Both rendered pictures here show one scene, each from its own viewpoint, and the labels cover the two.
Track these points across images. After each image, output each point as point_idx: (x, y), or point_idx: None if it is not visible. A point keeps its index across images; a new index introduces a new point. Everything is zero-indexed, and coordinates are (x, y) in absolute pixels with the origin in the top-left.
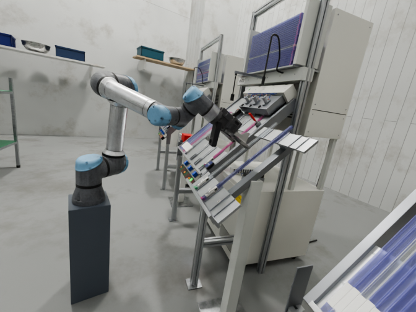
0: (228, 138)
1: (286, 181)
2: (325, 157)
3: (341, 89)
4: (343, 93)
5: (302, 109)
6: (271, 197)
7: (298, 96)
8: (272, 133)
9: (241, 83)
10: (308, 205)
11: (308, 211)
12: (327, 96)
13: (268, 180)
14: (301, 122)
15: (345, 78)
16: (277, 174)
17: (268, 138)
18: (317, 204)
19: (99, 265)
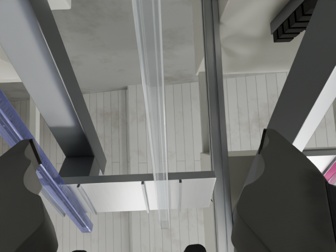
0: (298, 170)
1: (248, 57)
2: (206, 122)
3: (208, 230)
4: (206, 222)
5: (214, 218)
6: (219, 2)
7: (227, 249)
8: (128, 201)
9: None
10: (198, 41)
11: (196, 32)
12: (213, 226)
13: (270, 36)
14: (233, 181)
15: (209, 246)
16: (280, 59)
17: (114, 186)
18: (195, 50)
19: None
